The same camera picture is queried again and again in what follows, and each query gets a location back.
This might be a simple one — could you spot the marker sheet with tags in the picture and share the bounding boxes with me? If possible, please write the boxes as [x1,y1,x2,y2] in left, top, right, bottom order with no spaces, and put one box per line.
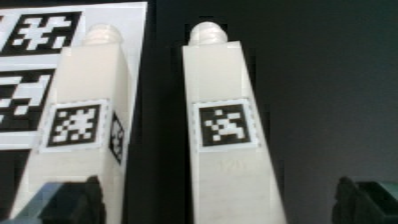
[0,2,147,150]

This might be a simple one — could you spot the white leg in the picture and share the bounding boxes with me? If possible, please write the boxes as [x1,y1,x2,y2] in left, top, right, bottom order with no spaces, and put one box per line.
[8,24,131,224]
[183,22,287,224]

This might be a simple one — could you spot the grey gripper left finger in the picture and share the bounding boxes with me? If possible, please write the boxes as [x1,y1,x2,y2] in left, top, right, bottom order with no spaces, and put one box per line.
[0,176,106,224]

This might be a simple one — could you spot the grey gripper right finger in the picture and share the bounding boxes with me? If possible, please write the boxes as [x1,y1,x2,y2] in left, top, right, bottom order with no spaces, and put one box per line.
[332,177,398,224]

